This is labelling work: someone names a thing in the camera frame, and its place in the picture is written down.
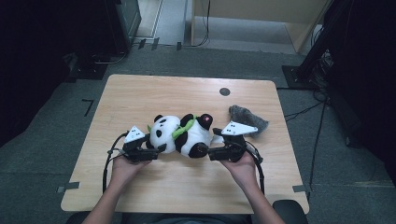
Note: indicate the panda plush toy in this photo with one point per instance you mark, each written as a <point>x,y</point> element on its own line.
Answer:
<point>196,133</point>

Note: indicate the grey plush toy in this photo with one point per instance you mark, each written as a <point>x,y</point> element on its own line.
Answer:
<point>246,116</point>

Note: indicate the black chair armrest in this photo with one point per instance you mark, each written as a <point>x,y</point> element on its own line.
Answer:
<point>76,217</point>
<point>291,213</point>

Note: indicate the round dark table grommet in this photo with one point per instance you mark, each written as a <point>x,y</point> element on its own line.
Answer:
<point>224,91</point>

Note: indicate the black metal stand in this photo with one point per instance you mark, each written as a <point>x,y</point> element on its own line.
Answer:
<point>314,49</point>

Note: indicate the light wooden desk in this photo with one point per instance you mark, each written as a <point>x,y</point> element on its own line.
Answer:
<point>249,7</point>

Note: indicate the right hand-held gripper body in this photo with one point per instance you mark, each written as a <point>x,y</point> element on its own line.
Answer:
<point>236,128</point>

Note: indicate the black floor tape angle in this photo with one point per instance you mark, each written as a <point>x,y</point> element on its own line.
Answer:
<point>90,104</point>

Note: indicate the person's left hand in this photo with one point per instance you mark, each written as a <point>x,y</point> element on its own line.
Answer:
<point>124,171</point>

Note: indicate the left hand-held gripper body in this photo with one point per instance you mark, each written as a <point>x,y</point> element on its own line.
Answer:
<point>134,135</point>

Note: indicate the person's right hand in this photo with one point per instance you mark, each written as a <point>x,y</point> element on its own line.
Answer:
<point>246,172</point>

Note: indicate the black stand base plate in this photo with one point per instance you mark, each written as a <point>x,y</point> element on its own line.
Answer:
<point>90,70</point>

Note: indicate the grey floor tape piece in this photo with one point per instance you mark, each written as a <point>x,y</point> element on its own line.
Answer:
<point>300,188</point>
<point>70,186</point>

